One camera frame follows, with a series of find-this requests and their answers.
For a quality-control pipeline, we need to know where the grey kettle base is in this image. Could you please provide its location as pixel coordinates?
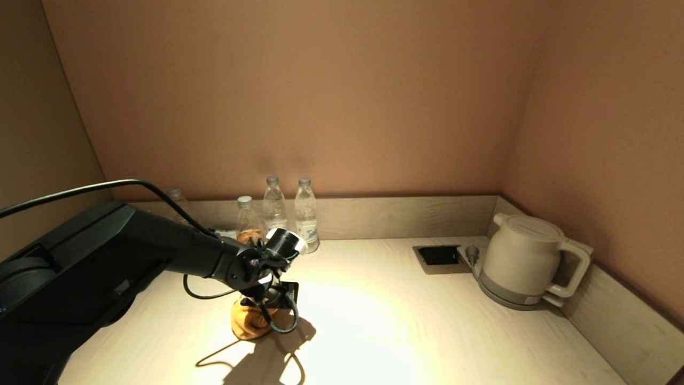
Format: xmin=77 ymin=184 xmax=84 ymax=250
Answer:
xmin=474 ymin=267 xmax=566 ymax=312

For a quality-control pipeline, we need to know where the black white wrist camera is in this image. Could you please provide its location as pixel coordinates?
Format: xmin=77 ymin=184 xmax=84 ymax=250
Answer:
xmin=265 ymin=227 xmax=308 ymax=264

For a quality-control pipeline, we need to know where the amber tea bottle white cap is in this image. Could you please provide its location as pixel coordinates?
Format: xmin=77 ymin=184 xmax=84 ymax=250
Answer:
xmin=236 ymin=196 xmax=266 ymax=244

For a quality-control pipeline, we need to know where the clear water bottle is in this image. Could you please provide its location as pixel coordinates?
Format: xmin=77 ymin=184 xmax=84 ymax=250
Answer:
xmin=263 ymin=176 xmax=290 ymax=236
xmin=295 ymin=177 xmax=320 ymax=254

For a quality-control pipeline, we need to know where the orange microfibre cloth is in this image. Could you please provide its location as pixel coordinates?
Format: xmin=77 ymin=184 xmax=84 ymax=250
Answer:
xmin=231 ymin=299 xmax=279 ymax=341

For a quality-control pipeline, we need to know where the white electric kettle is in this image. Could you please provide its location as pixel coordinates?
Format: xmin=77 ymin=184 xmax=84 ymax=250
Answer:
xmin=481 ymin=213 xmax=593 ymax=308

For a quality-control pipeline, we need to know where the dark drink bottle grey cap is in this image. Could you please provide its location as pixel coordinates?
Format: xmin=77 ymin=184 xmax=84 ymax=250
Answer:
xmin=167 ymin=186 xmax=189 ymax=215

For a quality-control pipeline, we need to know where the recessed power socket panel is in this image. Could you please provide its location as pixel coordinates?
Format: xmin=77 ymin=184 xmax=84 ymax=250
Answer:
xmin=412 ymin=245 xmax=473 ymax=275

